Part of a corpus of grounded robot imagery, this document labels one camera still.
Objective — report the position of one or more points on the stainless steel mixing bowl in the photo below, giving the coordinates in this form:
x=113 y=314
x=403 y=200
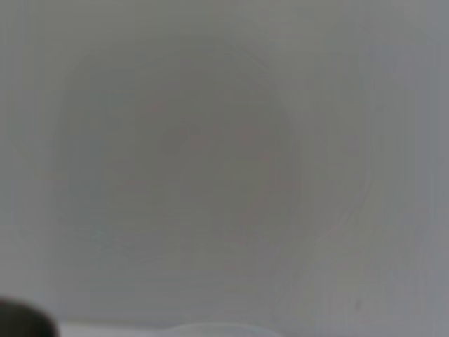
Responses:
x=21 y=319

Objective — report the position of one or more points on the clear plastic measuring cup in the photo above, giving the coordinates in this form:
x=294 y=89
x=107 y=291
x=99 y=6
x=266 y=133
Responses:
x=217 y=331

